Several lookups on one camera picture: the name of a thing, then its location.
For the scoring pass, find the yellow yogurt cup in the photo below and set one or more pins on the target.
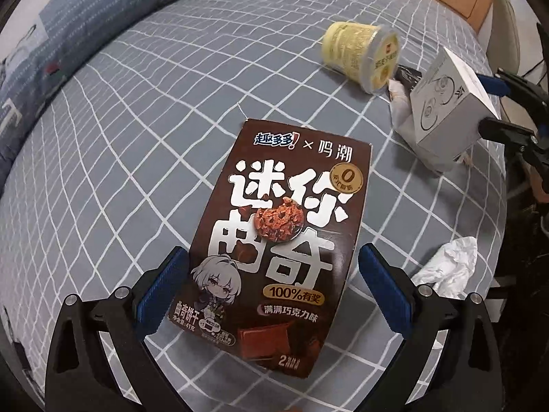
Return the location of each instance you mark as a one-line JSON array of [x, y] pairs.
[[365, 54]]

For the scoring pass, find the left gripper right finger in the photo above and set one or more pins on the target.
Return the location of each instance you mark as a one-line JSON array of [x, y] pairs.
[[391, 288]]

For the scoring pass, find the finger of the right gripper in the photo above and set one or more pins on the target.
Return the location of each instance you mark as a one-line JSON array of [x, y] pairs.
[[516, 88], [519, 139]]

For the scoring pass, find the white tissue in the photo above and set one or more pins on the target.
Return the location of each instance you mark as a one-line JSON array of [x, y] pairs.
[[449, 270]]

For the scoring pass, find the small white box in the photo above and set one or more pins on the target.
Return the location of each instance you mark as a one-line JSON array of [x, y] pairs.
[[447, 105]]

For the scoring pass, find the black printed sachet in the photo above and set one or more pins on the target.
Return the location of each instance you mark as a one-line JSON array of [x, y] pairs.
[[408, 77]]

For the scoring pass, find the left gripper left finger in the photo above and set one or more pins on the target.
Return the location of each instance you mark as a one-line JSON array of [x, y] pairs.
[[156, 289]]

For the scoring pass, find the blue striped duvet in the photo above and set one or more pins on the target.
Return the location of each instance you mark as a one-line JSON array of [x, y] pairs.
[[64, 36]]

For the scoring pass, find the brown cookie box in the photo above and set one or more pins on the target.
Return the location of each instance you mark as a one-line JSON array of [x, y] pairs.
[[274, 246]]

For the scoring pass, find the grey checked bed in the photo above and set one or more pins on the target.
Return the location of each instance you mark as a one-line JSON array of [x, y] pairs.
[[139, 126]]

